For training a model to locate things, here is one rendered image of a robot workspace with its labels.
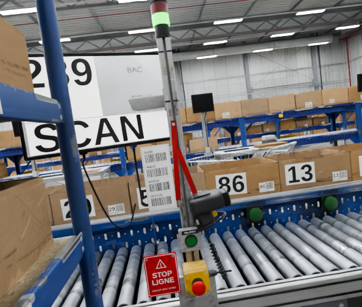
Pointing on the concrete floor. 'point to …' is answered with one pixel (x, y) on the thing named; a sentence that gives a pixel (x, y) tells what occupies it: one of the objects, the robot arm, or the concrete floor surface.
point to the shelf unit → (37, 112)
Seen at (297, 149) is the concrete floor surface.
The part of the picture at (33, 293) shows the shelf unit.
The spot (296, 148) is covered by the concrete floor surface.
